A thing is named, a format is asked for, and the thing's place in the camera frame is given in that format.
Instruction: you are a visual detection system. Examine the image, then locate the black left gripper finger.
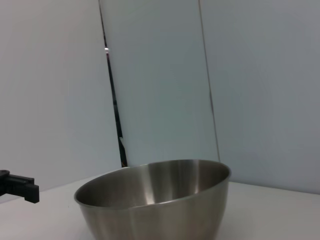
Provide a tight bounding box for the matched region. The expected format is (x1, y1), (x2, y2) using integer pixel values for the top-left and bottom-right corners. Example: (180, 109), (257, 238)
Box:
(0, 169), (40, 203)

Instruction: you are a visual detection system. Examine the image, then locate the stainless steel mixing bowl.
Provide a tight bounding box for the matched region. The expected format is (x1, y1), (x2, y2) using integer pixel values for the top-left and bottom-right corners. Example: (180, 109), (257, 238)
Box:
(73, 159), (231, 240)

